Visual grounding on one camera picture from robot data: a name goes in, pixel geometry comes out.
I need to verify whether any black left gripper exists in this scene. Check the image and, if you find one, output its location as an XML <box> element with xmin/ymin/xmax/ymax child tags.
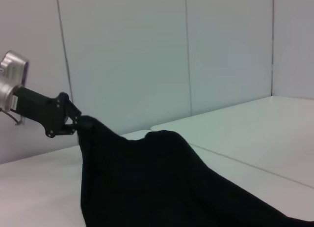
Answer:
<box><xmin>11</xmin><ymin>86</ymin><xmax>95</xmax><ymax>139</ymax></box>

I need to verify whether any black shirt with FREE print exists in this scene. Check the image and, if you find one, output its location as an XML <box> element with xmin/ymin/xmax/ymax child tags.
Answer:
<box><xmin>77</xmin><ymin>115</ymin><xmax>314</xmax><ymax>227</ymax></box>

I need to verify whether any silver cable plug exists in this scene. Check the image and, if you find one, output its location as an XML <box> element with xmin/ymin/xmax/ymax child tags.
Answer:
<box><xmin>0</xmin><ymin>108</ymin><xmax>26</xmax><ymax>126</ymax></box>

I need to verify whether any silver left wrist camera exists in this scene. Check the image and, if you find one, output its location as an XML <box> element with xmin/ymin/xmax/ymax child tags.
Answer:
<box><xmin>0</xmin><ymin>50</ymin><xmax>30</xmax><ymax>87</ymax></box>

